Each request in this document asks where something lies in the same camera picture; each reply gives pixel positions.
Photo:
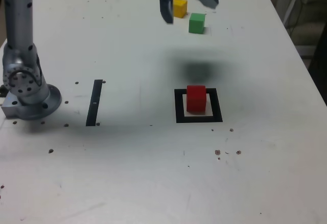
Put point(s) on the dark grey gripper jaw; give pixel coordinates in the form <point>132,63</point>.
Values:
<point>165,7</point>

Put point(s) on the yellow cube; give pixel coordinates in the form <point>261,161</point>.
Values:
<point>181,8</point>

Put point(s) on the green cube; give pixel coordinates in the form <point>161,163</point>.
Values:
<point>196,25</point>

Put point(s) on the red cube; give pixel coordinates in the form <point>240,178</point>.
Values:
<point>196,100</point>

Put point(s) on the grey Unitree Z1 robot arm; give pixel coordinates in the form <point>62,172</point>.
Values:
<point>23,88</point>

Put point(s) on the black tape square outline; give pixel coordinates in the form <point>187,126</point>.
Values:
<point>178,118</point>

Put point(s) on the black tape strip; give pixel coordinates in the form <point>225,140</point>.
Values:
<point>94,101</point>

